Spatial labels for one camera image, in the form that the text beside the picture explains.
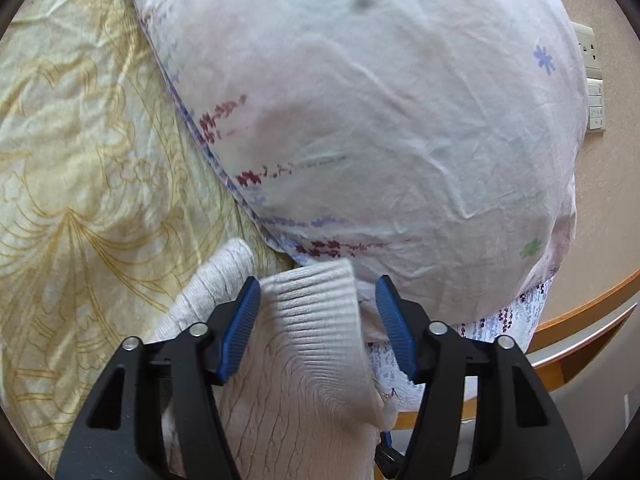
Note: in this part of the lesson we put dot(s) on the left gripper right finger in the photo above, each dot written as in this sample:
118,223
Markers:
510,394

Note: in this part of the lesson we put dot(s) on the wooden headboard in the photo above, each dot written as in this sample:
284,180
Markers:
563,346

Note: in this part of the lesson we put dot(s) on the yellow orange patterned bedsheet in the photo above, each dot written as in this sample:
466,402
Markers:
107,207

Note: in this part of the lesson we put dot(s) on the pink floral left pillow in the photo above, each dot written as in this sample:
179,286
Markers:
433,141

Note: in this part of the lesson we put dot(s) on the white wall switch panel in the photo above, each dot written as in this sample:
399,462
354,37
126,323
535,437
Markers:
588,47

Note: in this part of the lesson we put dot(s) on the beige cable knit sweater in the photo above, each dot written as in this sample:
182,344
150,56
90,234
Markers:
303,404

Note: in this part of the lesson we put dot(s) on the white bedside cabinet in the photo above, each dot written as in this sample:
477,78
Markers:
593,430

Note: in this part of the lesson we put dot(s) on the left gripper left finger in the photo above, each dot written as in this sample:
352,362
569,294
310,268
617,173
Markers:
118,432

